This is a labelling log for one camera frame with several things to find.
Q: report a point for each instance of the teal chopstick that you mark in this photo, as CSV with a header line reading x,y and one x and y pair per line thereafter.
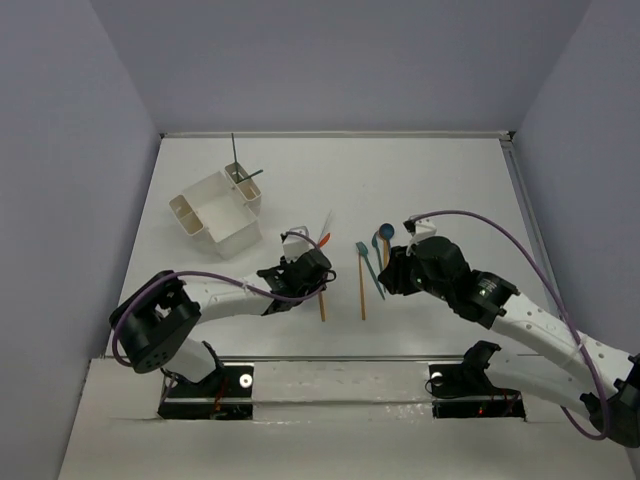
x,y
235,157
252,175

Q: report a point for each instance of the white perforated basket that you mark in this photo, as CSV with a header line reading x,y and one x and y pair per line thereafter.
x,y
230,226

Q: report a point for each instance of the orange plastic spoon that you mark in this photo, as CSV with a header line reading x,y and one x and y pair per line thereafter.
x,y
385,252

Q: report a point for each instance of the orange chopstick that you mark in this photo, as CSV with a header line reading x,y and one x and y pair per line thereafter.
x,y
322,307
362,299

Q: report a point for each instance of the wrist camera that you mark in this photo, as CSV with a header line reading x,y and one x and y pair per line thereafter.
x,y
295,243
420,228

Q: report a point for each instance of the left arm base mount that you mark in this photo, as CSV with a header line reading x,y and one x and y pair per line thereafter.
x,y
226,395

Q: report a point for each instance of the cream right side caddy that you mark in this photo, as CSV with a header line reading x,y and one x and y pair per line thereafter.
x,y
245,185

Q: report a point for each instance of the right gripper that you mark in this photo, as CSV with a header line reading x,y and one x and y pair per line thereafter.
x,y
394,276

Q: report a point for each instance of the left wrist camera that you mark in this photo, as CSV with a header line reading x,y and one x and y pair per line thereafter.
x,y
295,243

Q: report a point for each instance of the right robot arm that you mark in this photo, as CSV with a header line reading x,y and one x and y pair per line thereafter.
x,y
578,372

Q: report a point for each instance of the teal plastic fork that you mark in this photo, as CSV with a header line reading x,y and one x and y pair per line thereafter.
x,y
364,253

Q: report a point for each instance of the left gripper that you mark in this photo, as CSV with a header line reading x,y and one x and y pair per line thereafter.
x,y
316,262

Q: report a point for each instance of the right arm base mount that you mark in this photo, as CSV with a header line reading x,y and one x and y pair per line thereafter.
x,y
462,390

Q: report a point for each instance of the blue round spoon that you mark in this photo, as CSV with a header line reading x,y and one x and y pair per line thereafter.
x,y
387,231

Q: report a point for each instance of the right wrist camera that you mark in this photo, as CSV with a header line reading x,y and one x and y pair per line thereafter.
x,y
420,228

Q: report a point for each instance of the steel knife black handle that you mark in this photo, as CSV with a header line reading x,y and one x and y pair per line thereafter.
x,y
326,226

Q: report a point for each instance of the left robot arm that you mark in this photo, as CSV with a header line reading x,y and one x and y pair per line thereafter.
x,y
151,329

